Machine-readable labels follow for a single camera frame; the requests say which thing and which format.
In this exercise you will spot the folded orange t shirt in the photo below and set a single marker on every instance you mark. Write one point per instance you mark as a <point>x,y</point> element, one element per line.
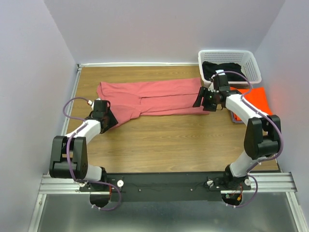
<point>258,98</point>

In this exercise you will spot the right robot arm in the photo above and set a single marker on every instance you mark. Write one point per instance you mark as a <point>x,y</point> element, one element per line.
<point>263,139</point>

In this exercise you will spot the white plastic laundry basket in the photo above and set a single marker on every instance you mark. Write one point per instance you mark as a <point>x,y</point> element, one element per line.
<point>244,58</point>

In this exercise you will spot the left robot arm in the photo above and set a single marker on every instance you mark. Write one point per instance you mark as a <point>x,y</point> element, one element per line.
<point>69,158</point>

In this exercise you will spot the black t shirt in basket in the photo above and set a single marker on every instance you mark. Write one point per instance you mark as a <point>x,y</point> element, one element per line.
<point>232,71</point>

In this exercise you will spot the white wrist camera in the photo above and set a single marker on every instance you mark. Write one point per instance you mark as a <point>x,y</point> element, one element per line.
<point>218,81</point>
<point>90,103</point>

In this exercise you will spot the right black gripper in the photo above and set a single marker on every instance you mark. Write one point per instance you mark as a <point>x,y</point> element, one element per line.
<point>203,92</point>

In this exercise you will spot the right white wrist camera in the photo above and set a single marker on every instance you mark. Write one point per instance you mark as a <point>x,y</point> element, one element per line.
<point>218,81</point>

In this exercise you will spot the aluminium frame rail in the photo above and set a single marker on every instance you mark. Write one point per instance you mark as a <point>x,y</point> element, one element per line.
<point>62,207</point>

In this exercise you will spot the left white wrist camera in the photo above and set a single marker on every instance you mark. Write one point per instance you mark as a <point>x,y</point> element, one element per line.
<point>90,103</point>

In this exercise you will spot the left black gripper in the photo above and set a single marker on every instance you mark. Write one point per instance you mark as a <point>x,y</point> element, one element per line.
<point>113,122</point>

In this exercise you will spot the pink t shirt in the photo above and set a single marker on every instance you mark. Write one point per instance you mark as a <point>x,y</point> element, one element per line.
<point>155,98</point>

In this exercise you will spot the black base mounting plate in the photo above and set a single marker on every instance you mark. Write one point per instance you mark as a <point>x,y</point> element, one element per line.
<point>167,187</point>

